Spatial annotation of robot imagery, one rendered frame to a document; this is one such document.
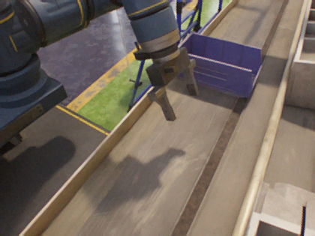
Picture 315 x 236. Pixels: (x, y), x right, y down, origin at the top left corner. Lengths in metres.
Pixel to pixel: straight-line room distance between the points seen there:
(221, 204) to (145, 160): 0.27
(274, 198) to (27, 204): 1.08
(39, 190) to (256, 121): 1.04
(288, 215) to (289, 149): 0.41
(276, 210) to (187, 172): 0.32
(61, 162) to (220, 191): 0.89
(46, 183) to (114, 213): 0.68
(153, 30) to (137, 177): 0.43
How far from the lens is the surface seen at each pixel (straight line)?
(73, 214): 0.75
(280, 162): 0.87
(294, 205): 0.57
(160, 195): 0.73
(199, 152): 0.82
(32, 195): 1.33
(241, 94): 1.02
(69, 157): 1.39
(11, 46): 1.00
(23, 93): 1.07
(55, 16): 0.61
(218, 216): 0.72
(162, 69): 0.59
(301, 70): 0.99
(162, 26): 0.58
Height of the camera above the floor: 1.40
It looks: 45 degrees down
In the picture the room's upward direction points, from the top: 2 degrees counter-clockwise
